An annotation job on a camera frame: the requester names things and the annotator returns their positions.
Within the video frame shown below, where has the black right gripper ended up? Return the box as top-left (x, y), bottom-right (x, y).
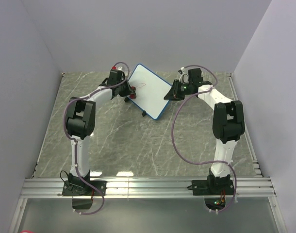
top-left (164, 80), bottom-right (192, 102)

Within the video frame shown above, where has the red black whiteboard eraser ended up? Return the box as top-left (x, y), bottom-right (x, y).
top-left (129, 86), bottom-right (136, 99)

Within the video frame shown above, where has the blue framed whiteboard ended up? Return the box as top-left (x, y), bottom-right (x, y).
top-left (129, 64), bottom-right (172, 120)

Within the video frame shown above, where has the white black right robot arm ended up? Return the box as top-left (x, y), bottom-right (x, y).
top-left (164, 65), bottom-right (245, 196)

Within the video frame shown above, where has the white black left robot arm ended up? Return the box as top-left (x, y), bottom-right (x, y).
top-left (63, 67), bottom-right (135, 195)

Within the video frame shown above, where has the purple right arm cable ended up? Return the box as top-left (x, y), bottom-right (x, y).
top-left (171, 65), bottom-right (237, 214)

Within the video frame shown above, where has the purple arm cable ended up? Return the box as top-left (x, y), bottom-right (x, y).
top-left (63, 62), bottom-right (131, 215)
top-left (171, 65), bottom-right (237, 214)

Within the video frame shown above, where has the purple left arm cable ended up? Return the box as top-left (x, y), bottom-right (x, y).
top-left (63, 62), bottom-right (131, 215)

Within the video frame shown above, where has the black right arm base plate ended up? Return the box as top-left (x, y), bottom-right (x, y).
top-left (187, 180), bottom-right (234, 196)

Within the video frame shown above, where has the aluminium front table rail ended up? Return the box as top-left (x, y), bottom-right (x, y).
top-left (19, 177), bottom-right (276, 199)

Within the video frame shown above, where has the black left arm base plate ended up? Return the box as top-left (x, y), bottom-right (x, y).
top-left (62, 180), bottom-right (107, 197)

